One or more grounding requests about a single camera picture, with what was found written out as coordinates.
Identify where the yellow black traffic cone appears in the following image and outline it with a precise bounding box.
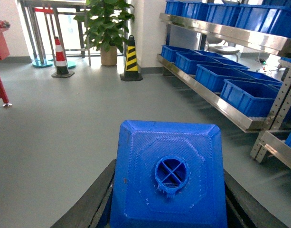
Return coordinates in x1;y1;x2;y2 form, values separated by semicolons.
120;35;143;82

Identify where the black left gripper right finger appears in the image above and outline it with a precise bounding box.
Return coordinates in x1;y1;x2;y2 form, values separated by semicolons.
224;171;287;228

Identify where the distant red white traffic cone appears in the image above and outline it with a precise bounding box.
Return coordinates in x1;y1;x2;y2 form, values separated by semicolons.
51;37;74;78

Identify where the stainless steel shelf rack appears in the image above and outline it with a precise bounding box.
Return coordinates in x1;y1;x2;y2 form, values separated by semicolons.
157;3;291;169

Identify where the green potted plant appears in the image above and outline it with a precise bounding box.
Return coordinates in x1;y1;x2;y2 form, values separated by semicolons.
74;0;134;66

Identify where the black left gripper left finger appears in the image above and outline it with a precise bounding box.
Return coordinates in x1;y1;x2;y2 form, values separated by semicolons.
52;159;116;228

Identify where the blue square plastic part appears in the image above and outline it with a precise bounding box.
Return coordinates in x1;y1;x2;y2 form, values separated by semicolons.
110;120;227;228

